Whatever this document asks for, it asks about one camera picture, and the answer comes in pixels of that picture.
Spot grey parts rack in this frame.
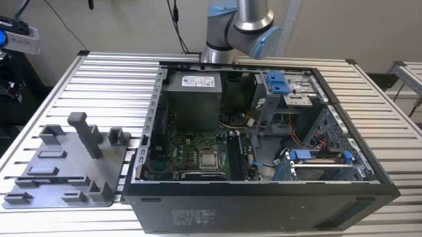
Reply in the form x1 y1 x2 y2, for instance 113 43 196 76
1 112 132 210

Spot grey power supply unit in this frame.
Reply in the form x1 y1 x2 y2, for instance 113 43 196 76
161 71 224 132

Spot green motherboard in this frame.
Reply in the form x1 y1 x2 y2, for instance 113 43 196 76
144 112 263 181

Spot silver CPU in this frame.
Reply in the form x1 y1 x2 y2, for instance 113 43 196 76
200 153 219 170

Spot black graphics card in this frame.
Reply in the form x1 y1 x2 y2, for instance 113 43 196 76
180 172 227 182

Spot blue disk carrier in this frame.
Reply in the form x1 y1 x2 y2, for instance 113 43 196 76
264 71 288 95

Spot grey metal drive cage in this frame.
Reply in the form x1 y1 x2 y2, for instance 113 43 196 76
251 70 328 137

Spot black PC case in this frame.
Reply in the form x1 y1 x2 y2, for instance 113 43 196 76
120 60 402 234

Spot hard disk in blue carrier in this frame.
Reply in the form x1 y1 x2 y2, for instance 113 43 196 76
275 149 366 183

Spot metal slat side table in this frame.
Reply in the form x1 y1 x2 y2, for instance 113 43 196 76
383 60 422 119

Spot pale grey wrist camera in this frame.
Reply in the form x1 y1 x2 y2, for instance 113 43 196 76
0 16 41 55

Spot thick black camera cable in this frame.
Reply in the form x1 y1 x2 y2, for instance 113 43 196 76
12 0 28 19

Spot thin black hanging cable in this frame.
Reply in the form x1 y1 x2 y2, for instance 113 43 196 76
165 0 192 54

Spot black wire with blue tag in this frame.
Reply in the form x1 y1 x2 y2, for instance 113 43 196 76
248 159 276 168

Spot orange wires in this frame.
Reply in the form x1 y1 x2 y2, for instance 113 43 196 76
287 106 327 149

